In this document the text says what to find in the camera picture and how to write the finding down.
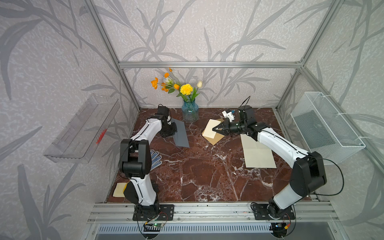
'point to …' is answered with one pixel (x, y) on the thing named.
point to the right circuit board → (279, 230)
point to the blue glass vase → (190, 111)
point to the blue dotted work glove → (156, 159)
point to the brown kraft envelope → (220, 120)
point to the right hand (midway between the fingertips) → (212, 129)
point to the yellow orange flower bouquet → (169, 84)
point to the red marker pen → (101, 136)
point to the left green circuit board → (154, 227)
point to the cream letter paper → (208, 132)
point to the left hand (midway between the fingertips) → (175, 131)
